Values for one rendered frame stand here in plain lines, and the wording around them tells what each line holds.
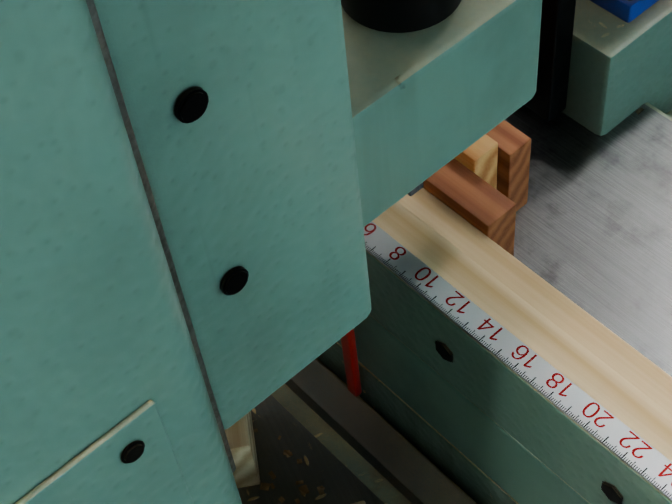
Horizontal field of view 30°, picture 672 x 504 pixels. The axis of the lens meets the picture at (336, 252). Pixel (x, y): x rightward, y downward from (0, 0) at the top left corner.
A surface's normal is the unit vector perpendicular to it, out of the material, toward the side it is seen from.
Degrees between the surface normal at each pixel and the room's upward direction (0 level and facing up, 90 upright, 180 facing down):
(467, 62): 90
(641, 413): 0
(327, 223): 90
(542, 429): 90
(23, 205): 90
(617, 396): 0
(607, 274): 0
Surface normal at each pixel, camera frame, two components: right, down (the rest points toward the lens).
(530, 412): -0.74, 0.57
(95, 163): 0.67, 0.56
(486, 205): -0.08, -0.60
